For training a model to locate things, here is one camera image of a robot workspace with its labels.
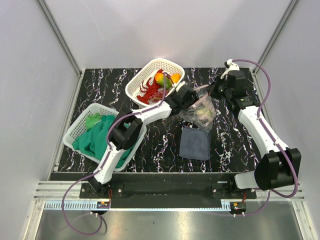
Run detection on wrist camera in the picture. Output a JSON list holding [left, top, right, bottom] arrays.
[[175, 81, 188, 92], [220, 59, 240, 79]]

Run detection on fake mango orange green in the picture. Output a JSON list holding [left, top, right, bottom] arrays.
[[154, 72, 172, 90]]

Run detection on fake red grapes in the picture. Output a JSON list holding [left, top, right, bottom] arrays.
[[152, 90, 168, 99]]

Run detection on white rectangular laundry basket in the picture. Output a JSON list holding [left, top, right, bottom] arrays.
[[62, 102, 148, 173]]

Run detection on fake green cabbage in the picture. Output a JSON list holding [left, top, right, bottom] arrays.
[[195, 107, 217, 122]]

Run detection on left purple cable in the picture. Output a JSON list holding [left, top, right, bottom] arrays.
[[61, 72, 177, 236]]

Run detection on folded dark blue towel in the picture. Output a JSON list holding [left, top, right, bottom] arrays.
[[179, 127, 211, 161]]

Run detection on fake orange fruit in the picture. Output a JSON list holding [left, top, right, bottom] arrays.
[[170, 73, 181, 84]]

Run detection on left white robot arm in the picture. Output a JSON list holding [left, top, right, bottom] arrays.
[[87, 84, 199, 198]]

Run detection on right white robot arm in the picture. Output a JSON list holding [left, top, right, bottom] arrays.
[[209, 70, 302, 199]]

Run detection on white oval perforated basket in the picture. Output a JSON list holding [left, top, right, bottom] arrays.
[[125, 58, 185, 108]]

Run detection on clear zip top bag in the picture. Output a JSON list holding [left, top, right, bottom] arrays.
[[179, 84, 217, 132]]

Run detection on right aluminium frame rail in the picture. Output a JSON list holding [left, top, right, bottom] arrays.
[[252, 0, 301, 76]]

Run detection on red fake lobster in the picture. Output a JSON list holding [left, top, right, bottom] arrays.
[[136, 69, 173, 105]]

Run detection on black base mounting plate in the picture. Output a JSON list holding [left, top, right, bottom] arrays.
[[79, 181, 257, 200]]

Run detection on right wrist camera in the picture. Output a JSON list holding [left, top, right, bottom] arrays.
[[220, 59, 240, 79]]

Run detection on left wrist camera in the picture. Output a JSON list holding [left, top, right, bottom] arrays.
[[175, 81, 188, 92]]

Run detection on green cloth garment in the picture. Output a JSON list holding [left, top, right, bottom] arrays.
[[72, 112, 136, 169]]

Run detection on aluminium frame rail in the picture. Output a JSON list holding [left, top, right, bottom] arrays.
[[36, 0, 85, 77], [252, 0, 301, 76]]

